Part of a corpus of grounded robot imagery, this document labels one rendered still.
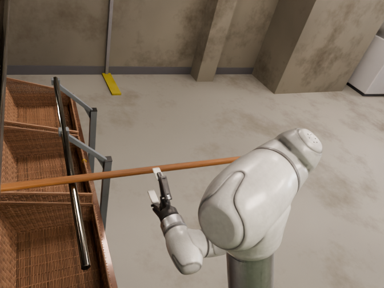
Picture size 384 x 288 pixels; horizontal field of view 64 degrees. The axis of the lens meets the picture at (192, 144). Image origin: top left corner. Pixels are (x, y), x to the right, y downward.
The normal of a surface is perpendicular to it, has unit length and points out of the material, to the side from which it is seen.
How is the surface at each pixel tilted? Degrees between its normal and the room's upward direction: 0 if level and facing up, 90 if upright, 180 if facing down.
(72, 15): 90
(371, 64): 90
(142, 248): 0
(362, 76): 90
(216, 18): 90
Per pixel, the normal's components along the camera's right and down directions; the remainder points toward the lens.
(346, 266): 0.23, -0.77
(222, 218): -0.63, 0.27
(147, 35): 0.43, 0.63
